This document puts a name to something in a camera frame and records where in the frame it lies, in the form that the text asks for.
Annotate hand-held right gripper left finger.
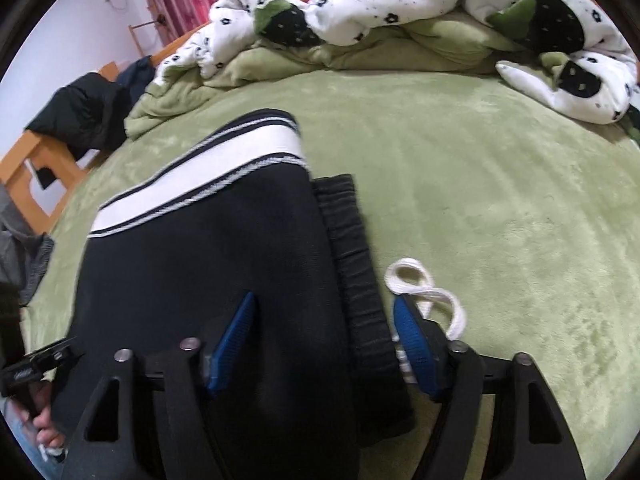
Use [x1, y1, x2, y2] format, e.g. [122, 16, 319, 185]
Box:
[60, 290, 258, 480]

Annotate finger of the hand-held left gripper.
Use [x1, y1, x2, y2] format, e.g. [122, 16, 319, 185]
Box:
[22, 337, 85, 376]

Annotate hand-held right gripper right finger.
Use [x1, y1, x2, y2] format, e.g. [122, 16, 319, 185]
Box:
[392, 295, 587, 480]

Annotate black pants with white stripe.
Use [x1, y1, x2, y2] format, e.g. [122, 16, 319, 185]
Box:
[50, 108, 468, 480]

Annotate grey denim pants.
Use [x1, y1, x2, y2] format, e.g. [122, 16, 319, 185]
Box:
[0, 185, 55, 306]

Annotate person's left hand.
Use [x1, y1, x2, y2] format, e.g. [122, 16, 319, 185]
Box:
[10, 400, 68, 463]

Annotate green bed sheet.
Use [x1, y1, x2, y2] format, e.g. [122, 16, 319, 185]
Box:
[22, 67, 640, 480]

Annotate black jacket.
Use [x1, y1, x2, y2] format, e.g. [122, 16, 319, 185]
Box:
[25, 72, 132, 161]

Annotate navy blue garment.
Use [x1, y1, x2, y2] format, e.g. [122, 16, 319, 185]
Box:
[117, 55, 157, 97]

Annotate wooden rack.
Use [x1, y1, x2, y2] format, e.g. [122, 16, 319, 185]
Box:
[127, 12, 173, 56]

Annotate white floral quilt green lining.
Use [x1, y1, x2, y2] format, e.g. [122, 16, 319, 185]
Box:
[125, 0, 640, 141]

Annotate wooden bed frame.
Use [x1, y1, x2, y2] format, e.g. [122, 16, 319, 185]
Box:
[0, 0, 351, 236]

